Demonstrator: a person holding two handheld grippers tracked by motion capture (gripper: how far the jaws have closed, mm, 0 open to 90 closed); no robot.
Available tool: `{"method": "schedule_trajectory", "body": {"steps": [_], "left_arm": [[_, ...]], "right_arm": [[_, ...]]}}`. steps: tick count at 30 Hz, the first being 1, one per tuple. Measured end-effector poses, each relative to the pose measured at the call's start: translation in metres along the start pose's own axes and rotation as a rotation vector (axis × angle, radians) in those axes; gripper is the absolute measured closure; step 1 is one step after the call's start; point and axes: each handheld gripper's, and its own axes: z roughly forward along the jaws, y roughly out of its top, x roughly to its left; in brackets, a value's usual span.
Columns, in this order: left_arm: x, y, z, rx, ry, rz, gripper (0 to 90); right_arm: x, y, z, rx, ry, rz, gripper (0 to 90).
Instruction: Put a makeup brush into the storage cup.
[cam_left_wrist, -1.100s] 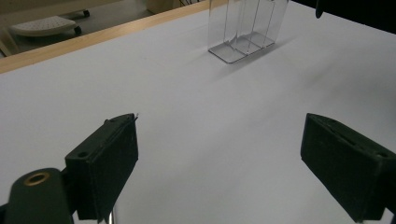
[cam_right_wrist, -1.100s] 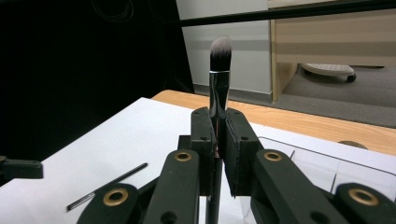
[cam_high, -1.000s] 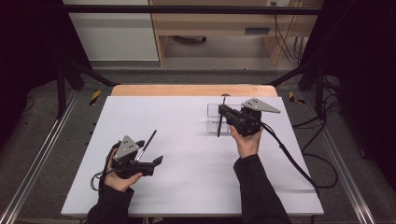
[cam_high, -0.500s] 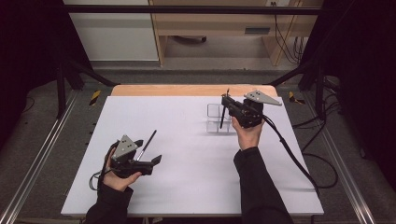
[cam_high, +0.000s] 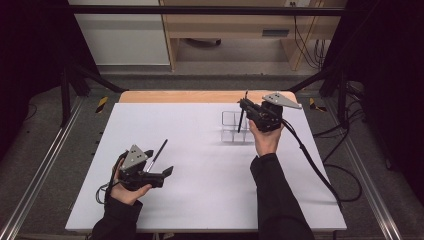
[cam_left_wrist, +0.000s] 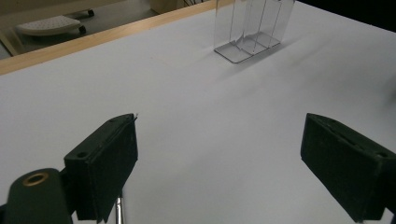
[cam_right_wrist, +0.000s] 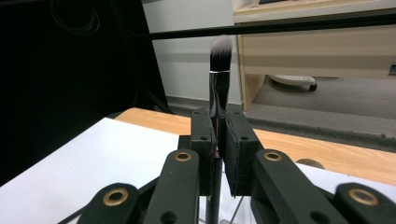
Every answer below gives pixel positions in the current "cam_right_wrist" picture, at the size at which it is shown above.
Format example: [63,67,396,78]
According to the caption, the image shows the black metal frame bar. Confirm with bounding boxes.
[136,12,396,41]

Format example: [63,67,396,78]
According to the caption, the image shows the light wooden desk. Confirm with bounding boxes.
[233,0,396,112]

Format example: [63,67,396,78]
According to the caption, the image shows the white board table cover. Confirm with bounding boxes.
[0,117,396,224]

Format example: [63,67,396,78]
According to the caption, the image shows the black curtain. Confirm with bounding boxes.
[0,0,171,188]

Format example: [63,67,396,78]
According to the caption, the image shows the light wooden table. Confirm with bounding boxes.
[114,106,396,187]

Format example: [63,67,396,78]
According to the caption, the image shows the black makeup brush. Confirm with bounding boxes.
[205,35,233,224]

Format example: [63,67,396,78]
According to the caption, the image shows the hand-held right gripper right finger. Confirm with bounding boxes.
[223,110,264,199]

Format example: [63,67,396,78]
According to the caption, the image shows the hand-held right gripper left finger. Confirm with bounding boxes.
[177,106,218,197]

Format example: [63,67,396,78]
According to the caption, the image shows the white cabinet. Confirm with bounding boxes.
[141,0,243,105]

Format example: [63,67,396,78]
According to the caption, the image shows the white office chair base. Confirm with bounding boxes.
[269,74,318,92]

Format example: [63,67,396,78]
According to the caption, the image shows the coiled black cable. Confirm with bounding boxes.
[49,0,101,35]

